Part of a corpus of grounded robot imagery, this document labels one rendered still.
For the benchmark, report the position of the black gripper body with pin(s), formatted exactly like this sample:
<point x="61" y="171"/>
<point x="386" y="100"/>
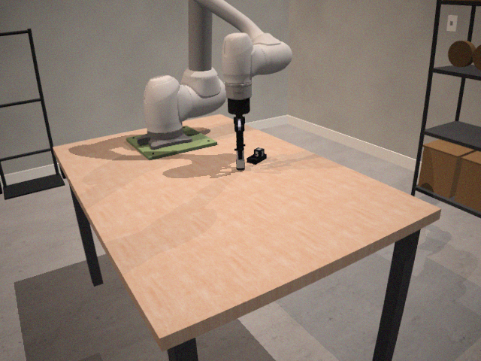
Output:
<point x="239" y="107"/>

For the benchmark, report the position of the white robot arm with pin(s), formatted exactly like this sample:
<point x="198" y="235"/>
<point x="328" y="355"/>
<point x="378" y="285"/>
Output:
<point x="167" y="103"/>

